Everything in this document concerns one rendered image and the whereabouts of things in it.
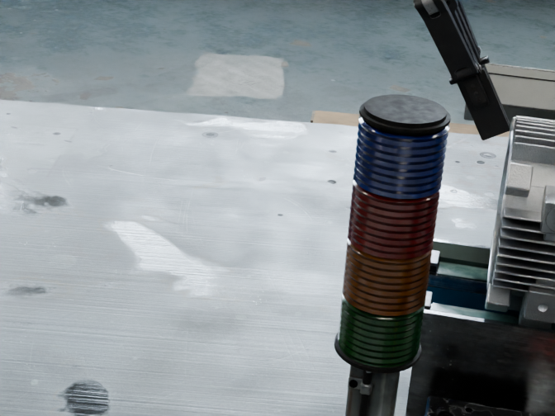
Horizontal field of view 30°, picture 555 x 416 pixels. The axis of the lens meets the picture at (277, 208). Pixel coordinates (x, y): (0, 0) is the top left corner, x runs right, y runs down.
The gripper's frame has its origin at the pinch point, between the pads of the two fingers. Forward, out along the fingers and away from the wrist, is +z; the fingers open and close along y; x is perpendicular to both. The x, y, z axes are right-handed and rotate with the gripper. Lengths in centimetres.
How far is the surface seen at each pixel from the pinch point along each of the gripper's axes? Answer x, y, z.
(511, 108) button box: 0.0, 16.2, 6.8
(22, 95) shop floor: 207, 257, 8
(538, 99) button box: -3.2, 16.5, 7.0
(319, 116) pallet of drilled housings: 94, 237, 56
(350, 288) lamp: 7.2, -37.9, -2.3
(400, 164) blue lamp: -0.1, -38.8, -9.9
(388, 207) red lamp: 1.8, -38.9, -7.4
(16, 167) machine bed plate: 73, 31, -7
